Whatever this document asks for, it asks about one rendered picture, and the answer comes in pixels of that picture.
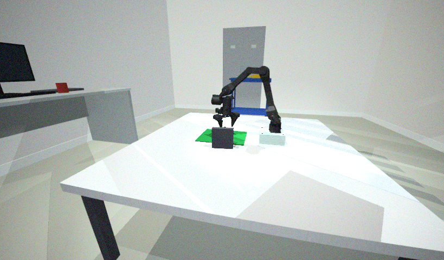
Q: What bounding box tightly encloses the green circuit board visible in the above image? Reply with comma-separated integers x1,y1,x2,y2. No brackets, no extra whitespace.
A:
195,129,247,146

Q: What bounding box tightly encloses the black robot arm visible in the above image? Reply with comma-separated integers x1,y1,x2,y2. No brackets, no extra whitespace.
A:
211,66,282,133

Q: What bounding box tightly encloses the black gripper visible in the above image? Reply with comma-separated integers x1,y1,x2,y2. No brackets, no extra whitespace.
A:
213,106,240,127

